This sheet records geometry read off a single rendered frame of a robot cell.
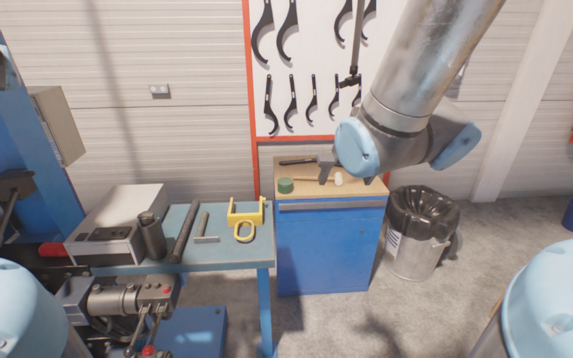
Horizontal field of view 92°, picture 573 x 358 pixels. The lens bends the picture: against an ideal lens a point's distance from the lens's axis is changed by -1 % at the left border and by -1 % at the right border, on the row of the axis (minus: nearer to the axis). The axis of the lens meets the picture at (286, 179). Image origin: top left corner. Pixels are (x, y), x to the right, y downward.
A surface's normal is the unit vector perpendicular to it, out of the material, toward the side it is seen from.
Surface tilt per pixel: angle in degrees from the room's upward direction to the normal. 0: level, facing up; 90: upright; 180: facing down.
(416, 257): 93
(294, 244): 90
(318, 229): 90
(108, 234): 0
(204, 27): 90
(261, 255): 0
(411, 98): 106
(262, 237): 0
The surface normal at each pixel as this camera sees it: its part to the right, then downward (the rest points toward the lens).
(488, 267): 0.00, -0.86
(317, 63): 0.07, 0.50
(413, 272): -0.27, 0.53
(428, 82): -0.09, 0.75
